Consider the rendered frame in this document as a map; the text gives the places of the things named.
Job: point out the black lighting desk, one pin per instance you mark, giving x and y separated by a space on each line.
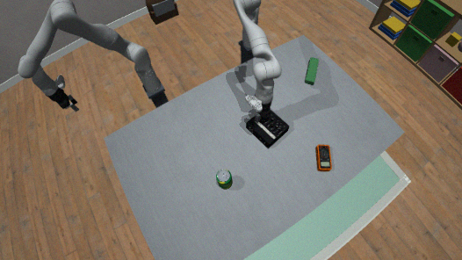
265 131

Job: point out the green drink can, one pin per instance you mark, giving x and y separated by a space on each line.
224 179

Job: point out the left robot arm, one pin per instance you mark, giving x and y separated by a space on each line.
264 72

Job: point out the green rectangular block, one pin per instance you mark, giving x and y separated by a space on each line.
311 71

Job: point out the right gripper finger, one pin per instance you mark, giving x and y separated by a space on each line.
73 107
72 99

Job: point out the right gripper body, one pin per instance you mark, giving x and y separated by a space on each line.
54 93

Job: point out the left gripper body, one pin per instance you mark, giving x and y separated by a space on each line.
258 101

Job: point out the orange pocket multimeter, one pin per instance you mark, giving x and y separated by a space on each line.
323 158

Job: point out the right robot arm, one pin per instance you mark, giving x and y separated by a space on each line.
62 15

